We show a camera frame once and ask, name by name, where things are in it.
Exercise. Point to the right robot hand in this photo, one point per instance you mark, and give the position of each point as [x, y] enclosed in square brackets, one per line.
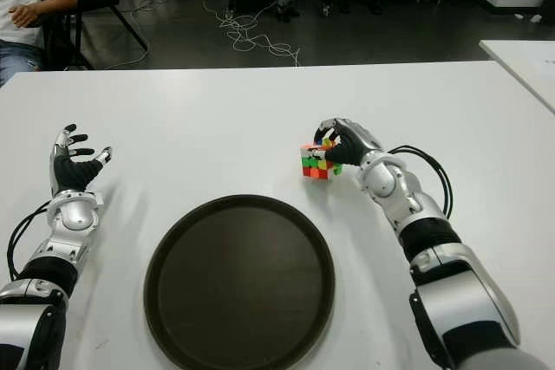
[353, 147]

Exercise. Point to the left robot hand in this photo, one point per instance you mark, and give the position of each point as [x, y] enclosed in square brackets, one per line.
[73, 173]

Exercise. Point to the multicoloured Rubik's cube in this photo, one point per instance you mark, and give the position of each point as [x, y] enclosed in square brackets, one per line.
[314, 168]

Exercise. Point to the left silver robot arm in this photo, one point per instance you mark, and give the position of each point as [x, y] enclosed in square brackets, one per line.
[73, 214]

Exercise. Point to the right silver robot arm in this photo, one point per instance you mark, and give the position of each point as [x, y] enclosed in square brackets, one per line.
[464, 300]

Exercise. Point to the dark brown round plate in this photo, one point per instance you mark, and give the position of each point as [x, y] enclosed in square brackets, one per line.
[238, 283]

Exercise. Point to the white side table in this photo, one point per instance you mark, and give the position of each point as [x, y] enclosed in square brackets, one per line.
[520, 62]

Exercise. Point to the small white floor object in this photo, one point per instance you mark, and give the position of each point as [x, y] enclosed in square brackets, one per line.
[536, 18]

